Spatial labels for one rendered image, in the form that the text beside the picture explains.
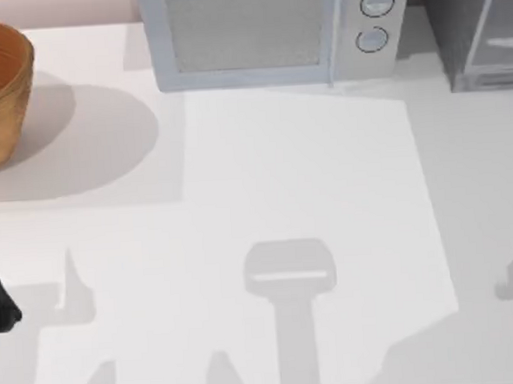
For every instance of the microwave oven door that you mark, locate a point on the microwave oven door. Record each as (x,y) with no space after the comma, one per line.
(247,36)

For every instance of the pale microwave oven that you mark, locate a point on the pale microwave oven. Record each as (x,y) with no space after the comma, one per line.
(362,63)

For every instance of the round microwave knob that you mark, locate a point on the round microwave knob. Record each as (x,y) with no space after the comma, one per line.
(376,2)
(372,39)

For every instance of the grey cabinet with dark inside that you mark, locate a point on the grey cabinet with dark inside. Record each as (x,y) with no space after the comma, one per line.
(451,23)

